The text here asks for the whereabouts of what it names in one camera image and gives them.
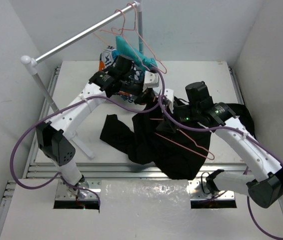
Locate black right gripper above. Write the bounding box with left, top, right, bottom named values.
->
left=156, top=98, right=200, bottom=132

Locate black shirt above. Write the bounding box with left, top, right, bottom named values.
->
left=99, top=97, right=256, bottom=181

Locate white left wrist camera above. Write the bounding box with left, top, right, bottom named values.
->
left=143, top=71, right=160, bottom=90

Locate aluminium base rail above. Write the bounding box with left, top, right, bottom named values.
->
left=6, top=61, right=260, bottom=208

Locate pink wire hanger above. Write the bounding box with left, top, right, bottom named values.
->
left=148, top=96, right=215, bottom=161

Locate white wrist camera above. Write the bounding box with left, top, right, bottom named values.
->
left=163, top=88, right=175, bottom=108
left=143, top=71, right=160, bottom=90

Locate teal shirt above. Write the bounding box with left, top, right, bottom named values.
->
left=115, top=35, right=157, bottom=71

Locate pink hanger on rack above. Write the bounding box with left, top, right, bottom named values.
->
left=115, top=1, right=168, bottom=74
left=100, top=3, right=156, bottom=61

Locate silver clothes rack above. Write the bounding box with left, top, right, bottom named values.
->
left=20, top=0, right=145, bottom=160

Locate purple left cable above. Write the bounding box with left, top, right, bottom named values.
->
left=9, top=66, right=166, bottom=208

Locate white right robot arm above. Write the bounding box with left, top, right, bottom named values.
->
left=158, top=81, right=283, bottom=209

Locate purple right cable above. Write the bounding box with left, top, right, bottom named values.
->
left=157, top=96, right=283, bottom=240

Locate patterned orange blue shirt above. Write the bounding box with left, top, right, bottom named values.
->
left=98, top=45, right=145, bottom=103

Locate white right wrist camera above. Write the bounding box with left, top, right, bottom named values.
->
left=163, top=88, right=175, bottom=108

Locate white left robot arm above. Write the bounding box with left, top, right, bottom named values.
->
left=35, top=54, right=161, bottom=198

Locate purple cable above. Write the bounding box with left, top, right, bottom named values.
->
left=9, top=66, right=166, bottom=208
left=157, top=96, right=283, bottom=240

